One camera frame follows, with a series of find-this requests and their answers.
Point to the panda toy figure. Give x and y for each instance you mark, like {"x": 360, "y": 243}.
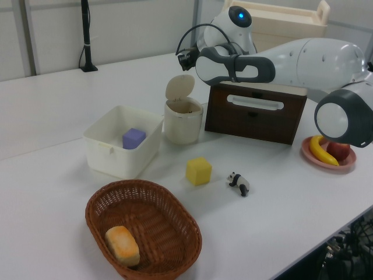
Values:
{"x": 240, "y": 182}

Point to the brown wicker basket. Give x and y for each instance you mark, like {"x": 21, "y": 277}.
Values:
{"x": 163, "y": 227}

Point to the dark brown wooden drawer box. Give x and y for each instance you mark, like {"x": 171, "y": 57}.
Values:
{"x": 253, "y": 125}

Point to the black pole stand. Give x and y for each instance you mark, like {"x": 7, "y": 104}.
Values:
{"x": 86, "y": 38}

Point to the cream trash can with lid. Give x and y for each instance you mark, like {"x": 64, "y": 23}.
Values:
{"x": 183, "y": 122}

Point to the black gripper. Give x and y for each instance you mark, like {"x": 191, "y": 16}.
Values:
{"x": 193, "y": 56}

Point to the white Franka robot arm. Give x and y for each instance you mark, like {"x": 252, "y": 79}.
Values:
{"x": 306, "y": 64}

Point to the red toy apple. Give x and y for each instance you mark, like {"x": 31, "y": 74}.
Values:
{"x": 338, "y": 150}

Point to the pink plate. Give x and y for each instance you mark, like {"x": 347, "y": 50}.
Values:
{"x": 348, "y": 163}

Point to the purple cube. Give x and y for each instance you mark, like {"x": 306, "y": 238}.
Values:
{"x": 132, "y": 139}

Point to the yellow toy banana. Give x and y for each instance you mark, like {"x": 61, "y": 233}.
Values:
{"x": 319, "y": 151}

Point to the yellow cube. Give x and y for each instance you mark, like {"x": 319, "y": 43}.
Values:
{"x": 198, "y": 171}

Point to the toy bread loaf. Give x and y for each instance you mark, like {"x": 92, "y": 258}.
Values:
{"x": 122, "y": 246}

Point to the white plastic storage box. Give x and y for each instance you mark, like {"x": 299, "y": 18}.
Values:
{"x": 116, "y": 157}

